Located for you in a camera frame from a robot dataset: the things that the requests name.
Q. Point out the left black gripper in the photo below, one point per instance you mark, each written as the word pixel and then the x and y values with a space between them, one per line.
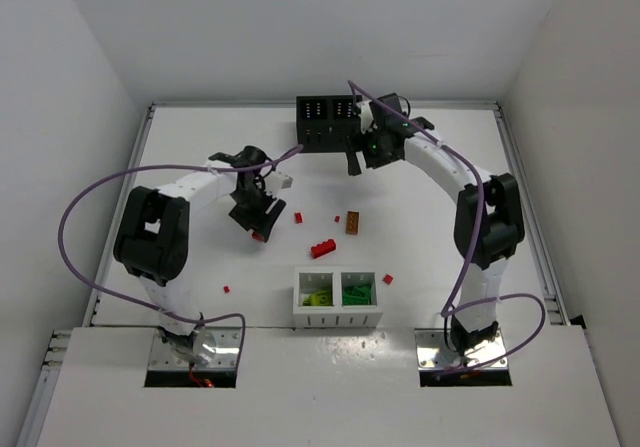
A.
pixel 255 211

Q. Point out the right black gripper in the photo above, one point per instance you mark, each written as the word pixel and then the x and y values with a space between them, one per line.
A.
pixel 355 144

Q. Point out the red long lego brick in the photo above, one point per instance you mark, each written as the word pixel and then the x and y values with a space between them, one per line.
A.
pixel 323 248

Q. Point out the white two-compartment container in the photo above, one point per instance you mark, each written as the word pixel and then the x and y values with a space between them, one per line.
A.
pixel 308 280

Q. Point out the dark green lego brick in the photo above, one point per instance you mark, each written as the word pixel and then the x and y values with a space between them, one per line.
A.
pixel 357 295

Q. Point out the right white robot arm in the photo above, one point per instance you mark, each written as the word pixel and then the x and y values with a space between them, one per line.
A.
pixel 488 224

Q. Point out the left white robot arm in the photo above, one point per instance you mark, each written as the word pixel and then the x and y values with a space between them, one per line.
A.
pixel 152 242

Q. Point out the black two-compartment container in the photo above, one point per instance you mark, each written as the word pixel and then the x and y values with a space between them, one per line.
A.
pixel 324 122

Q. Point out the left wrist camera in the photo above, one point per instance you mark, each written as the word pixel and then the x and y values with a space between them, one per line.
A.
pixel 277 181

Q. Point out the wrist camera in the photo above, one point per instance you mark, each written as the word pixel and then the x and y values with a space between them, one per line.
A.
pixel 277 181
pixel 367 122

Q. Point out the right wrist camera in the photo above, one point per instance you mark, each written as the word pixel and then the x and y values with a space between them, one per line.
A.
pixel 367 122

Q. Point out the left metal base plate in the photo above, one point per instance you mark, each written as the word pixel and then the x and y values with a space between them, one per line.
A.
pixel 210 349

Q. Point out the metal base plate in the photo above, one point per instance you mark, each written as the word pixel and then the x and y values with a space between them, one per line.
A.
pixel 210 349
pixel 434 356

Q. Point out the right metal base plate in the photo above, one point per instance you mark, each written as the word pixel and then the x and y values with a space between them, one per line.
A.
pixel 434 356

